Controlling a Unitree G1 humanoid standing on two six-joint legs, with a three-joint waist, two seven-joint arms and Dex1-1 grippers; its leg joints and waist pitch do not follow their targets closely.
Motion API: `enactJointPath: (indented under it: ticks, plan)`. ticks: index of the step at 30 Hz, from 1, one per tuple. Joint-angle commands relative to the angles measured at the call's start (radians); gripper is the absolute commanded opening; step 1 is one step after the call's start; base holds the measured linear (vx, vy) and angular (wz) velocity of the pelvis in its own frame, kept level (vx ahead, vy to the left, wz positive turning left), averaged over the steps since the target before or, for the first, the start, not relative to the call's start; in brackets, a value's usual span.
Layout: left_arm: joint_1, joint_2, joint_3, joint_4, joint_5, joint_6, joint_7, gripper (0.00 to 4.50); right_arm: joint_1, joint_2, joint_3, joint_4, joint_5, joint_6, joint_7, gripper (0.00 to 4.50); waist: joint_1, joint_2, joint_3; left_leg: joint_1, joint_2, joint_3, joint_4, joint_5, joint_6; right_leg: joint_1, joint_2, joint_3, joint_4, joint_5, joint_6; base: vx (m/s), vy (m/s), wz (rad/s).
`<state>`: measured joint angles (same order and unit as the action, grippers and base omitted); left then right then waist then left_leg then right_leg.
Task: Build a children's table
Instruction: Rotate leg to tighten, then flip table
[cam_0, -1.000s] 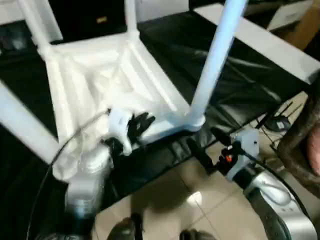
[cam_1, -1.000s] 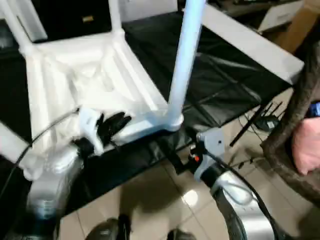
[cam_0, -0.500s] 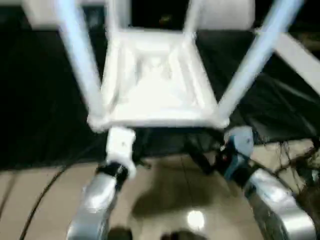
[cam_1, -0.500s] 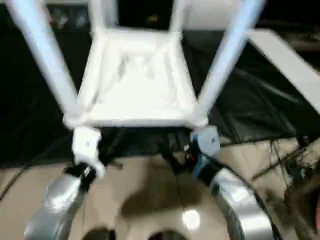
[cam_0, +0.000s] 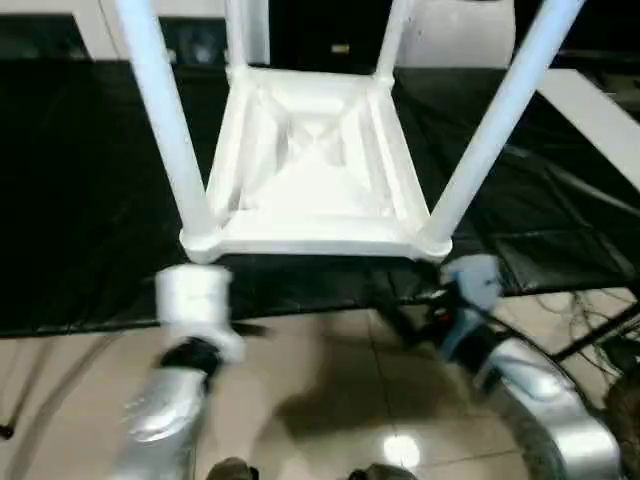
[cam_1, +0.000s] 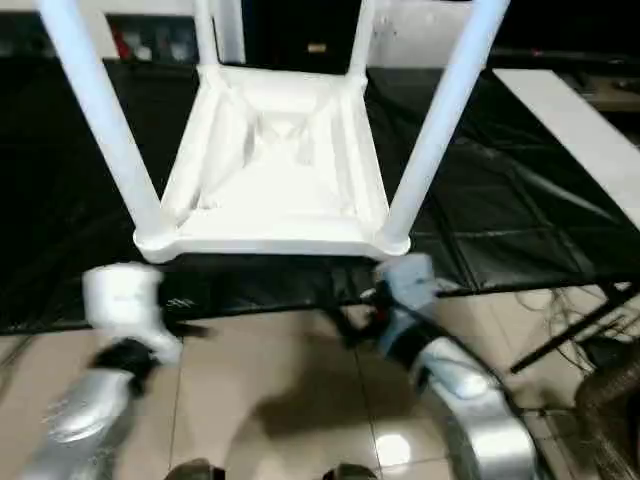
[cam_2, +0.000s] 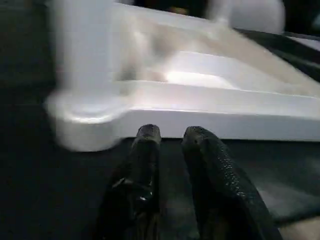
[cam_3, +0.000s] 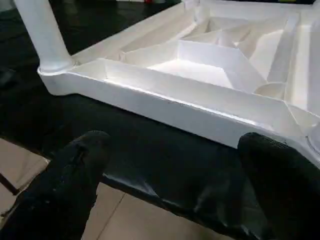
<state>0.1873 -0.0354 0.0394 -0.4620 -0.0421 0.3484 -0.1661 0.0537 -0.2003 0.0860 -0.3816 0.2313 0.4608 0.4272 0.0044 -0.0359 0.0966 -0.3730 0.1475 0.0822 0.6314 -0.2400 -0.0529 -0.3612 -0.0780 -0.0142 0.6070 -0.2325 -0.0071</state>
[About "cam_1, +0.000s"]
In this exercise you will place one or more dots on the white flat board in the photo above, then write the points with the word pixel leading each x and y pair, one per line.
pixel 575 130

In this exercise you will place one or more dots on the dark robot right foot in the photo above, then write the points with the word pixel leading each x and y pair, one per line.
pixel 350 472

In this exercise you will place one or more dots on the black work mat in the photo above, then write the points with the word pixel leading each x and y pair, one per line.
pixel 500 210

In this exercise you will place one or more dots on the dark robot foot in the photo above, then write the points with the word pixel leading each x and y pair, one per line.
pixel 196 471
pixel 350 472

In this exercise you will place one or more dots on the white glass-door cabinet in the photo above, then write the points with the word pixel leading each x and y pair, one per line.
pixel 150 10

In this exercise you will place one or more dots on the brown woven stool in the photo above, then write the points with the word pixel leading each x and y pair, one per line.
pixel 610 415

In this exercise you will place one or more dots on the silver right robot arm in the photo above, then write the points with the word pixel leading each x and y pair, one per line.
pixel 475 400

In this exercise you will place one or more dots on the white plastic table leg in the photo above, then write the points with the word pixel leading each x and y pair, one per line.
pixel 95 110
pixel 206 35
pixel 361 40
pixel 440 125

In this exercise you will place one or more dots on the red bottle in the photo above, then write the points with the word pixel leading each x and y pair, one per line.
pixel 119 45

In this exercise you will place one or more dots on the dark robot left foot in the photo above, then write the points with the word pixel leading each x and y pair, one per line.
pixel 196 471

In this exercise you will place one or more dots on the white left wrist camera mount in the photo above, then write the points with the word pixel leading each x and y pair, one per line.
pixel 125 305

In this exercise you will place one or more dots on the black box with gold label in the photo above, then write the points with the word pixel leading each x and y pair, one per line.
pixel 300 30

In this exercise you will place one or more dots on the dark low table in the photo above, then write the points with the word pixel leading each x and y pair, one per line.
pixel 575 57

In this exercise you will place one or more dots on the white plastic table top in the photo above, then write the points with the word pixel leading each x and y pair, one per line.
pixel 275 150

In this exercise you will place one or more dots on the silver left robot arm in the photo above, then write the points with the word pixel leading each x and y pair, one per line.
pixel 85 400

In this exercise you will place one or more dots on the black stand leg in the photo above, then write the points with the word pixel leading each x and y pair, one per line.
pixel 565 340

